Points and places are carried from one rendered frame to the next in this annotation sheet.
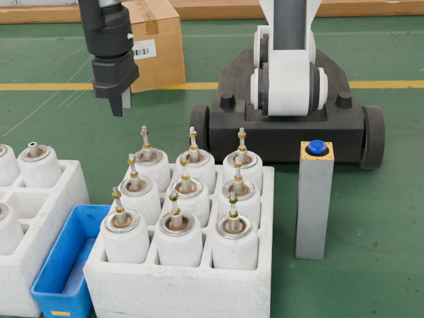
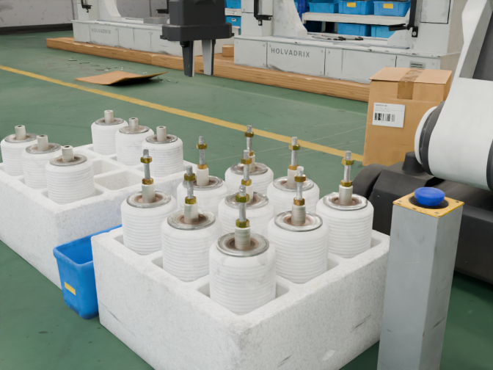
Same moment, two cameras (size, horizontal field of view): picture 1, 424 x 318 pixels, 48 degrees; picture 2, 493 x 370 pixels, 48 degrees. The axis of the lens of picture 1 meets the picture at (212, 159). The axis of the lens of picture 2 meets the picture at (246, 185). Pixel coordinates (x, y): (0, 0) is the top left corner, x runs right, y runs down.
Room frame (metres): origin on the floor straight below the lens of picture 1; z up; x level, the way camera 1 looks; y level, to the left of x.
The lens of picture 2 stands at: (0.17, -0.47, 0.60)
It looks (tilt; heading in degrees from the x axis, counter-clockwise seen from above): 20 degrees down; 38
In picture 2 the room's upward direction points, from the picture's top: straight up
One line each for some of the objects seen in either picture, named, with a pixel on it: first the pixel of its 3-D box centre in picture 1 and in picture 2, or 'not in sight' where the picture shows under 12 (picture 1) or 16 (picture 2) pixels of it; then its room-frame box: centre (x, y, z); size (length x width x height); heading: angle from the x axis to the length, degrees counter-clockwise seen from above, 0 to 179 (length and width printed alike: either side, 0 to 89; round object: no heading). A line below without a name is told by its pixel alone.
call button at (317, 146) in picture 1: (317, 147); (428, 197); (0.89, -0.24, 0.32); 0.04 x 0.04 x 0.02
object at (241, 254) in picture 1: (235, 257); (242, 300); (0.72, -0.04, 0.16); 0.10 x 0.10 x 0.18
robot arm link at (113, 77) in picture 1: (113, 56); (197, 1); (0.88, 0.18, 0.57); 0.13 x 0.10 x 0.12; 160
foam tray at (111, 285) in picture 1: (192, 239); (246, 283); (0.86, 0.06, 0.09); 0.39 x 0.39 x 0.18; 81
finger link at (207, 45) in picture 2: (125, 93); (210, 56); (0.90, 0.17, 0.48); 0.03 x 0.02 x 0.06; 70
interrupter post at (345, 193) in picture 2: (242, 155); (345, 194); (0.96, -0.07, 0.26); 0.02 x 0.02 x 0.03
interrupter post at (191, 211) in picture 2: (176, 219); (191, 212); (0.74, 0.08, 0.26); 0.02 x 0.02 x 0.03
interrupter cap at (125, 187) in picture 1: (136, 186); (202, 183); (0.88, 0.18, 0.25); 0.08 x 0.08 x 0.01
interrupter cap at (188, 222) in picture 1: (176, 223); (191, 219); (0.74, 0.08, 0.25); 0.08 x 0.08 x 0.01
